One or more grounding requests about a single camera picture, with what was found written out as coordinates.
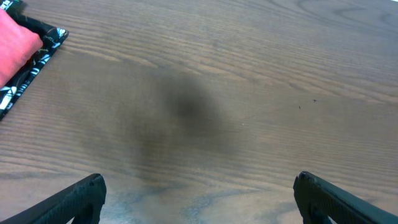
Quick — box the black white patterned folded garment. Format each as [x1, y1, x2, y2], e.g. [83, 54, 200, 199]
[1, 0, 69, 118]

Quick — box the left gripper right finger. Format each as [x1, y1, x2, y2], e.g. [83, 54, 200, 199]
[293, 171, 397, 224]

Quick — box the red folded t-shirt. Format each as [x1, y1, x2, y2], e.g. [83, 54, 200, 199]
[1, 9, 43, 88]

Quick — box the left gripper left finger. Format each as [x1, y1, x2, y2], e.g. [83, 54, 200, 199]
[1, 174, 106, 224]

